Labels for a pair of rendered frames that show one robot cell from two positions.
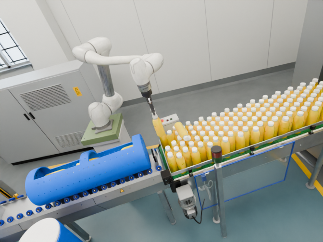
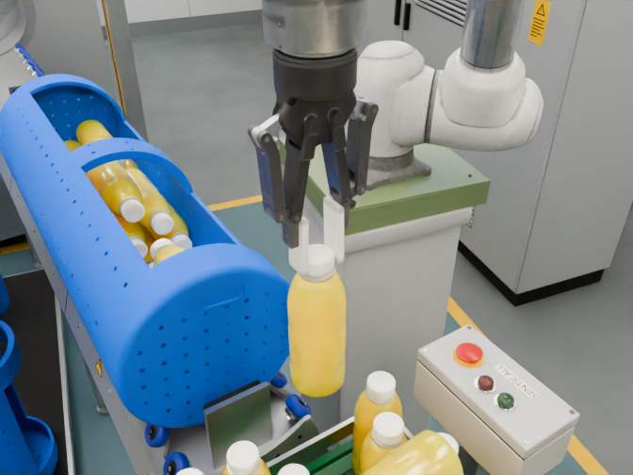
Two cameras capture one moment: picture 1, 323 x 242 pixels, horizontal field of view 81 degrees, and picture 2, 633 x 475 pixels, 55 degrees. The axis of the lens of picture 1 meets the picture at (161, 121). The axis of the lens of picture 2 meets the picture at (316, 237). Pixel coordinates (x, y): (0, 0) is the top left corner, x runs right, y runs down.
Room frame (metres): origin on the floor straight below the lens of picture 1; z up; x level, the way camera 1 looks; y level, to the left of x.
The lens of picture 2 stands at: (0.90, -0.42, 1.73)
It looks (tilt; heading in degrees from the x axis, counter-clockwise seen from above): 35 degrees down; 60
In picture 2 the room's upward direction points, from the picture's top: straight up
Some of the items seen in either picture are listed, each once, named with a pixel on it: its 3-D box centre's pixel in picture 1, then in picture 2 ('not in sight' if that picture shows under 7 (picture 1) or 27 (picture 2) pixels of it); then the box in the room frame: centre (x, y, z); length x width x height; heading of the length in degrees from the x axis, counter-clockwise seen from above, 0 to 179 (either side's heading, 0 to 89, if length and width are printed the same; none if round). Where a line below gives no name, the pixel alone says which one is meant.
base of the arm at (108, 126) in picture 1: (101, 125); (374, 151); (1.65, 0.60, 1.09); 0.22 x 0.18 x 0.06; 88
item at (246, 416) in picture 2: (155, 156); (237, 422); (1.09, 0.14, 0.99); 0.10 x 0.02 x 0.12; 3
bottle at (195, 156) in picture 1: (196, 158); not in sight; (0.96, -0.17, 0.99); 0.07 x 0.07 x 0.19
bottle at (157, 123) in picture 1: (158, 126); (316, 325); (1.17, 0.04, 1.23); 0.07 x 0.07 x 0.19
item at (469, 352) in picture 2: not in sight; (468, 353); (1.39, 0.00, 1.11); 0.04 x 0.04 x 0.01
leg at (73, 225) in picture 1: (75, 227); not in sight; (1.11, 1.19, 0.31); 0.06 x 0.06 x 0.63; 3
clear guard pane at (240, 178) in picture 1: (243, 178); not in sight; (0.85, -0.51, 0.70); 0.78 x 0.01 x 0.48; 93
